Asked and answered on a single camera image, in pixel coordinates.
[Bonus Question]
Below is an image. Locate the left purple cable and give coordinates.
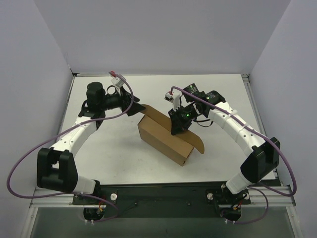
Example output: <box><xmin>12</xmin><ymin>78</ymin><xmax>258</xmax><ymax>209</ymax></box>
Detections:
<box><xmin>6</xmin><ymin>71</ymin><xmax>134</xmax><ymax>199</ymax></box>

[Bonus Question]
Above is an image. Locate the left aluminium side rail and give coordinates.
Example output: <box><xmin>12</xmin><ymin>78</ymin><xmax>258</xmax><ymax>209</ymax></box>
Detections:
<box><xmin>56</xmin><ymin>73</ymin><xmax>77</xmax><ymax>134</ymax></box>

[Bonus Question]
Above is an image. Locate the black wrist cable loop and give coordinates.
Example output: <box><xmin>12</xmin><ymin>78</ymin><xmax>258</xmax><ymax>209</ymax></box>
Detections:
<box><xmin>194</xmin><ymin>119</ymin><xmax>214</xmax><ymax>127</ymax></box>

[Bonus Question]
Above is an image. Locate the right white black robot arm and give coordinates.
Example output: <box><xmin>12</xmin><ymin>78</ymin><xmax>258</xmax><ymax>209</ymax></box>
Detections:
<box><xmin>165</xmin><ymin>85</ymin><xmax>280</xmax><ymax>195</ymax></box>

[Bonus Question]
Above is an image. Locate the aluminium side rail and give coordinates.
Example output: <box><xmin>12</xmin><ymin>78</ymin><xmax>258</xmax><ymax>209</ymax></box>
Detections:
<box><xmin>241</xmin><ymin>74</ymin><xmax>281</xmax><ymax>186</ymax></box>
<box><xmin>56</xmin><ymin>73</ymin><xmax>77</xmax><ymax>134</ymax></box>

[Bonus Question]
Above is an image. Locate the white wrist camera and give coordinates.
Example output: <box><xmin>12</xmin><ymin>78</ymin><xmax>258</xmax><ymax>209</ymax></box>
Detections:
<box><xmin>109</xmin><ymin>71</ymin><xmax>126</xmax><ymax>91</ymax></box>
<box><xmin>164</xmin><ymin>91</ymin><xmax>181</xmax><ymax>112</ymax></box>

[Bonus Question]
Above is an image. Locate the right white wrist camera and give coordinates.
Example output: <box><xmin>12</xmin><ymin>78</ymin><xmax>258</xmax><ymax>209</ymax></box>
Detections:
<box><xmin>164</xmin><ymin>91</ymin><xmax>181</xmax><ymax>112</ymax></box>

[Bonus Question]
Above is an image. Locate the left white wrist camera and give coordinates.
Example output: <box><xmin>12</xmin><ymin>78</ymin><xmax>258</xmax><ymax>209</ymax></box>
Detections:
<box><xmin>109</xmin><ymin>71</ymin><xmax>126</xmax><ymax>91</ymax></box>

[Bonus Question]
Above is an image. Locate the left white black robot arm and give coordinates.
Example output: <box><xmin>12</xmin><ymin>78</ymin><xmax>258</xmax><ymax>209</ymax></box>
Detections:
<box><xmin>37</xmin><ymin>82</ymin><xmax>145</xmax><ymax>204</ymax></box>

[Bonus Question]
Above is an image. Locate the brown cardboard box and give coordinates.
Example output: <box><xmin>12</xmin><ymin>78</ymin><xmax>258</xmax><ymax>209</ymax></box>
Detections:
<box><xmin>138</xmin><ymin>104</ymin><xmax>205</xmax><ymax>166</ymax></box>

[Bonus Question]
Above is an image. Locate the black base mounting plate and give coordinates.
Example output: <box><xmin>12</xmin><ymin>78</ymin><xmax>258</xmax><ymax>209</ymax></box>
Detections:
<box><xmin>72</xmin><ymin>181</ymin><xmax>251</xmax><ymax>220</ymax></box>

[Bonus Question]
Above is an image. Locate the aluminium front frame rail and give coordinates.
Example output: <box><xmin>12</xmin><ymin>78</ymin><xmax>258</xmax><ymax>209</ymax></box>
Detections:
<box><xmin>30</xmin><ymin>187</ymin><xmax>296</xmax><ymax>208</ymax></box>

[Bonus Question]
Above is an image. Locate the right aluminium side rail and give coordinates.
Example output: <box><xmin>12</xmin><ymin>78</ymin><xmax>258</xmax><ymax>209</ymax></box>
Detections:
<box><xmin>241</xmin><ymin>74</ymin><xmax>281</xmax><ymax>186</ymax></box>

